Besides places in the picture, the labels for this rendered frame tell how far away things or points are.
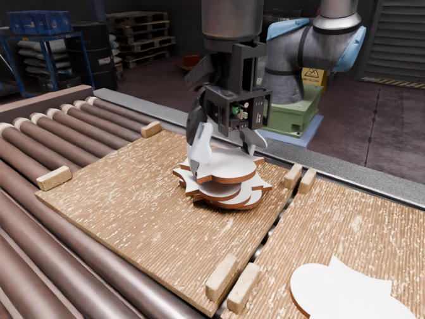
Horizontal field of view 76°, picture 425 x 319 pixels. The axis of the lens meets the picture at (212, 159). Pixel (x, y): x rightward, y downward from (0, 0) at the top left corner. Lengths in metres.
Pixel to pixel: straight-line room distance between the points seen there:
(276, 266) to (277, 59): 0.62
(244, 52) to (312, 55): 0.52
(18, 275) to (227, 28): 0.44
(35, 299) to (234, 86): 0.38
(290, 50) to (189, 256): 0.64
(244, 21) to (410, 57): 4.83
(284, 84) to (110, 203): 0.61
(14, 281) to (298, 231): 0.42
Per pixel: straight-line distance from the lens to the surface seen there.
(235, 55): 0.35
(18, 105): 1.09
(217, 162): 0.46
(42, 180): 0.61
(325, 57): 0.84
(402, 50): 5.12
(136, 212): 0.50
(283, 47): 0.87
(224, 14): 0.35
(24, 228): 0.58
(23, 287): 0.49
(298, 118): 0.88
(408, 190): 0.70
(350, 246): 0.48
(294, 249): 0.45
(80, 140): 0.83
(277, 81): 0.89
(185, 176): 0.50
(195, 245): 0.44
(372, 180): 0.69
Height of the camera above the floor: 1.27
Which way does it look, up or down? 32 degrees down
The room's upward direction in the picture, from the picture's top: straight up
